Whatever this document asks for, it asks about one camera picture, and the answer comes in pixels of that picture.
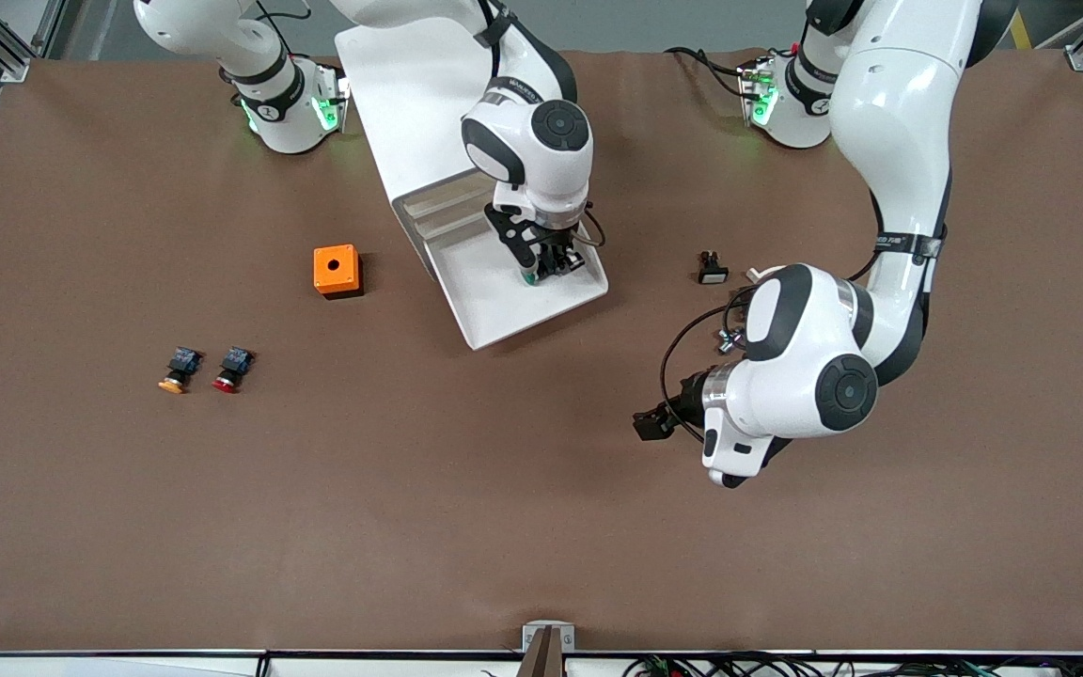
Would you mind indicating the white curved bracket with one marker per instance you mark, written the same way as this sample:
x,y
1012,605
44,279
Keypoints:
x,y
756,274

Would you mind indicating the grey metal mounting plate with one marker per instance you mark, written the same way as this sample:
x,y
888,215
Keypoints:
x,y
532,632

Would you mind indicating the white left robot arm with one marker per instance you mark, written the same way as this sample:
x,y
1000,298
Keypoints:
x,y
899,113

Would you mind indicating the red push button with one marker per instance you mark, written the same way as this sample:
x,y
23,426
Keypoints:
x,y
233,369

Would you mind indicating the white table edge rail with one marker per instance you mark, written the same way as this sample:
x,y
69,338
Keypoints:
x,y
128,666

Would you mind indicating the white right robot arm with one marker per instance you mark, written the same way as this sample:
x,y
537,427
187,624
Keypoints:
x,y
541,160

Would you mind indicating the silver metal connector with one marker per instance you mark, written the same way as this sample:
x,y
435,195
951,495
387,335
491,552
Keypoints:
x,y
726,343

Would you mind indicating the black white small switch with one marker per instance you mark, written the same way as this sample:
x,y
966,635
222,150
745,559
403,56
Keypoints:
x,y
713,273

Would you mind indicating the small brown block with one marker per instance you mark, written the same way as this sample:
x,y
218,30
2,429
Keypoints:
x,y
738,303

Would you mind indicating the orange box with hole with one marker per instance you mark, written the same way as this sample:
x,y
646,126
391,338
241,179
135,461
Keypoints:
x,y
335,271

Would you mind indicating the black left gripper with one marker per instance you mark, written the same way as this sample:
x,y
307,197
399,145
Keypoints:
x,y
689,395

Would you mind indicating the brown table mat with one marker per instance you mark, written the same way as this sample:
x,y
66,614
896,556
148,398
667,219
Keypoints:
x,y
541,489

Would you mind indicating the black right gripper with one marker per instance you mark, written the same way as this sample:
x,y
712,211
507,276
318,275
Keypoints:
x,y
556,250

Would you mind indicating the yellow push button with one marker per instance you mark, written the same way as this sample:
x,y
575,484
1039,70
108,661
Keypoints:
x,y
180,369

